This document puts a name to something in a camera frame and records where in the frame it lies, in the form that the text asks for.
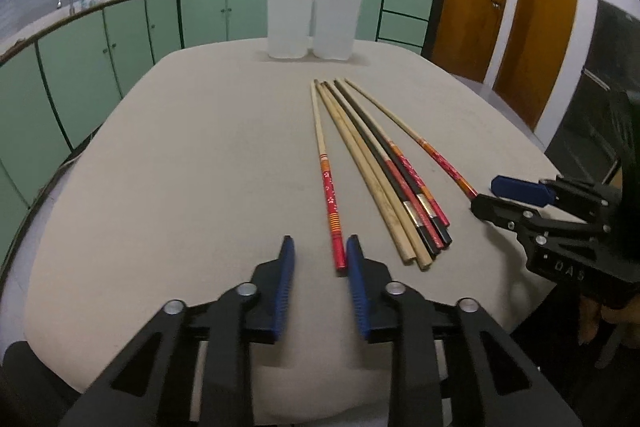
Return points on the plain bamboo chopstick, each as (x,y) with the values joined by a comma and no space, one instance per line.
(423,258)
(392,223)

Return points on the dark chair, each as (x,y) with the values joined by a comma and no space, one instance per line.
(583,146)

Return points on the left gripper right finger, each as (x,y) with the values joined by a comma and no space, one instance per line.
(457,353)

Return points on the thin wooden chopstick orange end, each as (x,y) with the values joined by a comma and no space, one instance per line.
(464,185)

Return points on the green kitchen cabinets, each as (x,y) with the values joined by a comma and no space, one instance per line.
(59,86)

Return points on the black chopstick red end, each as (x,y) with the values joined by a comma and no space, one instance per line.
(401,173)

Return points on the white utensil holder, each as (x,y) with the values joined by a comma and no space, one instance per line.
(325,28)

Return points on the light wooden chopstick red end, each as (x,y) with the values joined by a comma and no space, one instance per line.
(335,228)

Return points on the wooden door right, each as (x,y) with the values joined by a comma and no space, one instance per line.
(534,55)

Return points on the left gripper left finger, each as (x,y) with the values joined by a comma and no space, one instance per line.
(191,365)

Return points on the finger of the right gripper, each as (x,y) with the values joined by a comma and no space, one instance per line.
(581,199)
(505,214)

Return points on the wooden chopstick red decorated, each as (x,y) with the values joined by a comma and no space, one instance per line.
(403,164)

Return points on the black chopstick gold band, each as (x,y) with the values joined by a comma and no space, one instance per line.
(425,226)

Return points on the person's hand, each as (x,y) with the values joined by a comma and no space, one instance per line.
(592,316)

